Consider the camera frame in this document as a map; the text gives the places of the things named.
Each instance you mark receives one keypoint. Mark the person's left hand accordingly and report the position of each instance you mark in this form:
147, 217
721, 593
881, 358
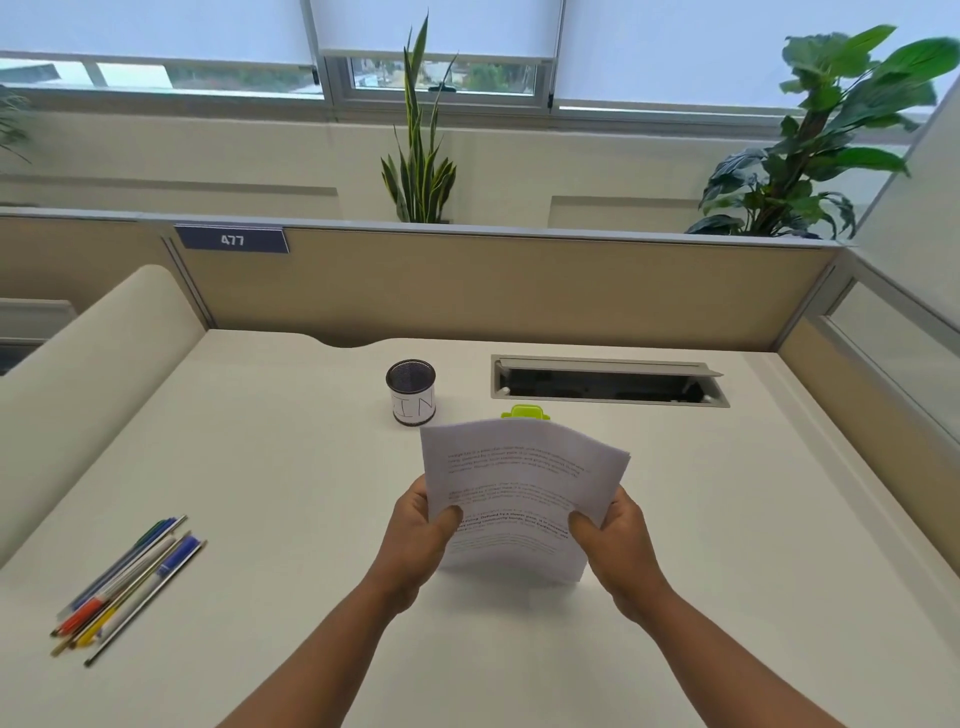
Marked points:
412, 555

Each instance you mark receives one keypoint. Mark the person's right hand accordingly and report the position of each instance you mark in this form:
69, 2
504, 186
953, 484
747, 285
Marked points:
622, 562

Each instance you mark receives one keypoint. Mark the stack of printed paper sheets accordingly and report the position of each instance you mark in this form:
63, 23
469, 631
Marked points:
517, 480

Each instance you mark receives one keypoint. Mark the green hole punch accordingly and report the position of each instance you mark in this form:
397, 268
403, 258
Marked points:
525, 411

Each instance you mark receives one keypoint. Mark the pile of pens and pencils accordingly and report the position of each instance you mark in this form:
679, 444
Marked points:
161, 570

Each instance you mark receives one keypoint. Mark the green capped pen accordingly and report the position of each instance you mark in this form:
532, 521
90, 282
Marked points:
154, 531

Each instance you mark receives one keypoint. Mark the yellow barrel pen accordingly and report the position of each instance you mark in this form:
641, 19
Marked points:
88, 636

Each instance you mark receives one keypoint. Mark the white marker red end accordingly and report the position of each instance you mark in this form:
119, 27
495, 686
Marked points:
81, 613

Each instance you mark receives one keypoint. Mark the person's right forearm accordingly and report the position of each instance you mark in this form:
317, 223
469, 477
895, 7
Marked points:
720, 667

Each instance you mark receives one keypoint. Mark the person's left forearm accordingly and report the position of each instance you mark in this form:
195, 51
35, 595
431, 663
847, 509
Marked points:
322, 667

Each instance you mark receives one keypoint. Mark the black mesh pen cup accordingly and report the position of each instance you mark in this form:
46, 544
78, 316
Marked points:
414, 409

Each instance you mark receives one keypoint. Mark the beige cubicle partition panel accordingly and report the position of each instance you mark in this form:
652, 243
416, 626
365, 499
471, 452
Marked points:
840, 390
525, 292
75, 255

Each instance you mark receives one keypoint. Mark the frosted glass partition pane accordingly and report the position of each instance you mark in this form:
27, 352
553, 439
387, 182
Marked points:
900, 345

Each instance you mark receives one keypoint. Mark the cream rounded desk divider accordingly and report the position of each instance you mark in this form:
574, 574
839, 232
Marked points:
90, 405

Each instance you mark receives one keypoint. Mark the blue partition sign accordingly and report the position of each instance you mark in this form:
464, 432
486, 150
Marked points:
232, 240

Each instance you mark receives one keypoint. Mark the striped snake plant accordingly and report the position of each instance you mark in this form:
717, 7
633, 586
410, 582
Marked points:
420, 180

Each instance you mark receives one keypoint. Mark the grey framed window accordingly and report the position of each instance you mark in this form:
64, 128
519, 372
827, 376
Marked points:
334, 82

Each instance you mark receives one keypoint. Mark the white roller blind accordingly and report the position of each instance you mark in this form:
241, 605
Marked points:
712, 45
435, 26
150, 30

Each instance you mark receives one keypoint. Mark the thin leaf green plant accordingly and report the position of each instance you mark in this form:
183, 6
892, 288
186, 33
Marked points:
11, 120

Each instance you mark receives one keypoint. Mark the grey partition post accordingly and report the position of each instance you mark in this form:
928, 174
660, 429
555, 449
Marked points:
817, 300
187, 285

